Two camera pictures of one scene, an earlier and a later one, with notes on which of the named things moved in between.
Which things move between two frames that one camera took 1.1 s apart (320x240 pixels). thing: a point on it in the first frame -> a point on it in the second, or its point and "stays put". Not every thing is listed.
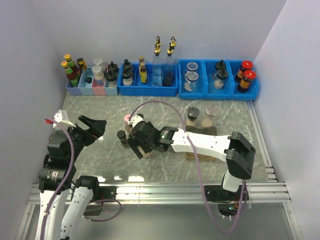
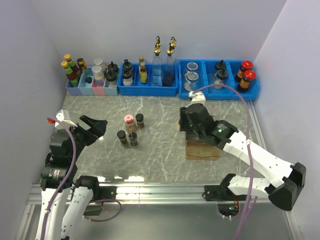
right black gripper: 133,146 -> 183,121
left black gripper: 96,127 stays put
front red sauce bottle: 70,75 stays put
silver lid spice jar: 211,111 stays put
